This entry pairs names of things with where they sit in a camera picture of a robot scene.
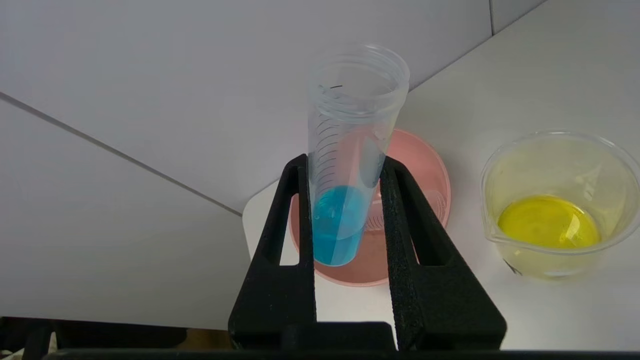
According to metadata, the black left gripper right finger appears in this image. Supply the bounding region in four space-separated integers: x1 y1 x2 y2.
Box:
378 156 508 351

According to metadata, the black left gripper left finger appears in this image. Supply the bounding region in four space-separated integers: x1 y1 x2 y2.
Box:
228 153 317 351

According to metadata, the blue pigment test tube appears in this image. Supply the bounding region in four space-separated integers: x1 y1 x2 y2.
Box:
306 42 411 268

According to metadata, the clear glass beaker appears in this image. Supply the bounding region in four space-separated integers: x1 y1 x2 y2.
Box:
480 130 640 280

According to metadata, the pink bowl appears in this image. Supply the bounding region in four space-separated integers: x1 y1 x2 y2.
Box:
289 128 452 288

